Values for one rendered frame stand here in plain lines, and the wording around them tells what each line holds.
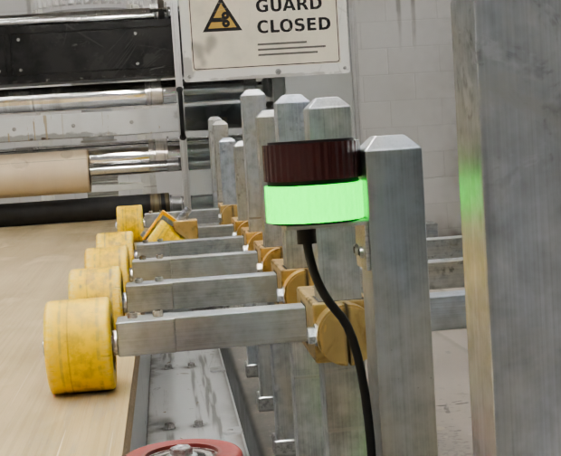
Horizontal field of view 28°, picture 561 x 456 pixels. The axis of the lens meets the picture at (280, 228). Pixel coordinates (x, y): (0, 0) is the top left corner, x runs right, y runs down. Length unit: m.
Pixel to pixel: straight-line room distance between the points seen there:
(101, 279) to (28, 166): 2.06
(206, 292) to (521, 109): 0.82
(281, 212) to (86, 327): 0.33
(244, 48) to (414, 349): 2.56
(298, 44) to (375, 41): 6.56
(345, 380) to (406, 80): 8.90
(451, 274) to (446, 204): 8.65
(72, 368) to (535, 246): 0.58
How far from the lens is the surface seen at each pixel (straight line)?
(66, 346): 0.96
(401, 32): 9.84
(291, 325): 0.98
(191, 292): 1.22
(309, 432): 1.22
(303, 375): 1.21
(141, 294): 1.22
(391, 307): 0.69
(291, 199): 0.67
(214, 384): 2.31
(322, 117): 0.93
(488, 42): 0.44
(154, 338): 0.98
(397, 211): 0.69
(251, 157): 1.68
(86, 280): 1.21
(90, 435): 0.85
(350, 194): 0.68
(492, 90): 0.44
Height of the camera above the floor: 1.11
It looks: 5 degrees down
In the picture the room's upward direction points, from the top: 4 degrees counter-clockwise
